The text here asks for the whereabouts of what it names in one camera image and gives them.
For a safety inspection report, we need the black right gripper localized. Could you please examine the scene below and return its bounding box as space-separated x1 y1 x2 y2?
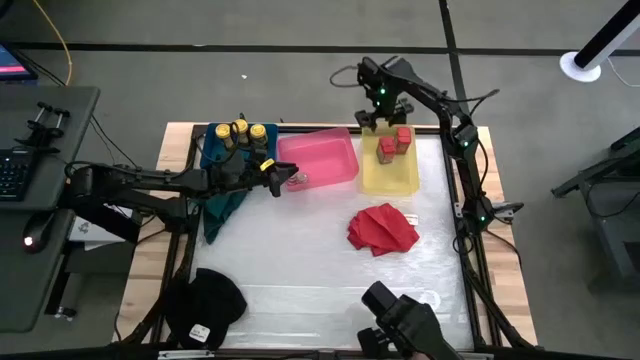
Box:
354 97 416 133

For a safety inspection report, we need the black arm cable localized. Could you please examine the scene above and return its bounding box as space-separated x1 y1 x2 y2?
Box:
328 63 362 89

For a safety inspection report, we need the grey equipment cart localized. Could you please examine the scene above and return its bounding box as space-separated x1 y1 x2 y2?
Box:
549 127 640 294

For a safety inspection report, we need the red cloth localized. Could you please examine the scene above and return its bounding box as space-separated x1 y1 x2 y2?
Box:
346 201 422 258

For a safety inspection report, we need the white stand with black pole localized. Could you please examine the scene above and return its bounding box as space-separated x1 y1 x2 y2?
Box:
558 0 640 84

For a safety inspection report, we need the grey desk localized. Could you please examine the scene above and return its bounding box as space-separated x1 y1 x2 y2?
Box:
0 84 101 335

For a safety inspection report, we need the white box with logo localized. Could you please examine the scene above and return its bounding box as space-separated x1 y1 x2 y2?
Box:
67 203 135 252

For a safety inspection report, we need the black knit cap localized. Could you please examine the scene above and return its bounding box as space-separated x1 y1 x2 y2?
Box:
163 267 249 351

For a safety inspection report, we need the black desk clamp mount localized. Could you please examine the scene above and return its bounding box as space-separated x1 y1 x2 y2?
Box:
14 101 72 147

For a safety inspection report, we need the yellow cable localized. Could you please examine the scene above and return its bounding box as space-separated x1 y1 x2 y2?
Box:
31 0 74 87

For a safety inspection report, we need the black computer mouse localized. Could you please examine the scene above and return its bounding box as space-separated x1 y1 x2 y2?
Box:
21 211 57 255

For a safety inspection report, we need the patterned paprika tin red lid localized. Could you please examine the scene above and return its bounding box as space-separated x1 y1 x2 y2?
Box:
375 135 398 165
394 126 413 155

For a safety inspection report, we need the teal cloth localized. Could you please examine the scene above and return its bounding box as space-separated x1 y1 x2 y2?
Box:
201 187 250 246

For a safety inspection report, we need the brown chili jar yellow lid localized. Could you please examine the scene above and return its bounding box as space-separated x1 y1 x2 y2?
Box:
249 123 270 151
214 122 236 151
232 118 250 146

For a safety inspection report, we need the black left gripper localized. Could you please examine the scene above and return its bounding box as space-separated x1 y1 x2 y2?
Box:
212 148 301 199

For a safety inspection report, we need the black bulky device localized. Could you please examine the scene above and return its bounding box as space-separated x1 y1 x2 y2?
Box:
356 279 469 360

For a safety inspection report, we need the black keyboard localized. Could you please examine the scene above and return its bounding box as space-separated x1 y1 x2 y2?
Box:
0 146 35 202

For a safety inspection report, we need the pink plastic bin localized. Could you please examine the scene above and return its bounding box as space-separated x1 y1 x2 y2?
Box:
276 126 361 193

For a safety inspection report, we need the lit computer screen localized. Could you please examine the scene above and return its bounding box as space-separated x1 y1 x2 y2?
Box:
0 42 40 84

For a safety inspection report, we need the yellow plastic bin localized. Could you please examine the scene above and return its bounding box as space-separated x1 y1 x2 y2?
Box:
359 124 421 197

